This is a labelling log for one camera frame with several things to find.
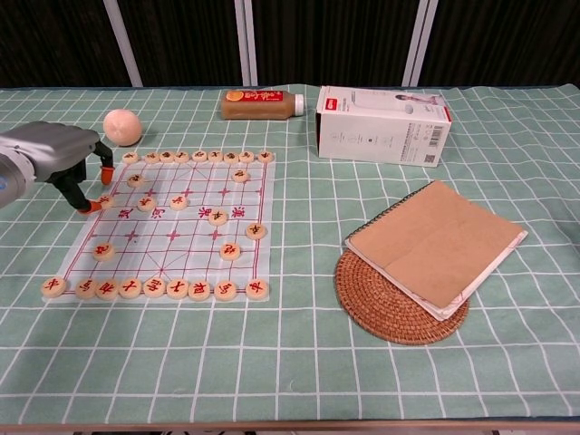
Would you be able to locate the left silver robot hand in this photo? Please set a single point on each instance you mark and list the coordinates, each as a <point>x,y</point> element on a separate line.
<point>59,149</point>

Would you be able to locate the round wooden Xiangqi piece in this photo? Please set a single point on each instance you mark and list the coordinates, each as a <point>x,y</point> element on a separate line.
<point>231,157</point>
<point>167,156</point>
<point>257,289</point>
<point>225,291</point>
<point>199,156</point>
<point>131,288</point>
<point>104,252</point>
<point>182,157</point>
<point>86,289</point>
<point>178,288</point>
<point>107,201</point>
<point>130,157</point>
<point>215,157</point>
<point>265,157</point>
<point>54,287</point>
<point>217,218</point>
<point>255,231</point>
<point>108,290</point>
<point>135,180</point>
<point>246,157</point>
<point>146,203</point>
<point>240,175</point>
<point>230,251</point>
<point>179,202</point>
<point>154,289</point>
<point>199,291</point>
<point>152,157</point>

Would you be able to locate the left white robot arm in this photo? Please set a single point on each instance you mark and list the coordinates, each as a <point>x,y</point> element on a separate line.
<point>13,181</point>

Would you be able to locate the Chinese chess board mat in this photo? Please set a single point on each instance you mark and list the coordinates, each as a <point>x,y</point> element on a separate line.
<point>181,226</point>

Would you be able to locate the pale peach ball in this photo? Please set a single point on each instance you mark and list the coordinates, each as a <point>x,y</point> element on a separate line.
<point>122,128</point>

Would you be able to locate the juice bottle with red label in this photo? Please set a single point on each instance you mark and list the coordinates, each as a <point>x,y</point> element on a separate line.
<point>258,105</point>

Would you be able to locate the dark pleated curtain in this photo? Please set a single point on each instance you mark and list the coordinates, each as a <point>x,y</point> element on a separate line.
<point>335,41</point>

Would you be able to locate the green checked tablecloth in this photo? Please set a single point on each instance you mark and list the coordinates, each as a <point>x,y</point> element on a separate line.
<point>290,353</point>

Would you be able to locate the white and red carton box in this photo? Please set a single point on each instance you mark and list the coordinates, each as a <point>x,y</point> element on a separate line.
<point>380,136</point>

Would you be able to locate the round woven rattan coaster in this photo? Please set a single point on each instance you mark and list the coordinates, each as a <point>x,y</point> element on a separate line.
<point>376,303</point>

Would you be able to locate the brown cover spiral notebook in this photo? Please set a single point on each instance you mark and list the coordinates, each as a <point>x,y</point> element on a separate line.
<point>435,240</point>

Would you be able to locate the grey metal frame post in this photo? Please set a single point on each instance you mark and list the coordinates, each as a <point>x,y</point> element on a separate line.
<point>244,41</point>
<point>122,41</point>
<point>418,41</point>

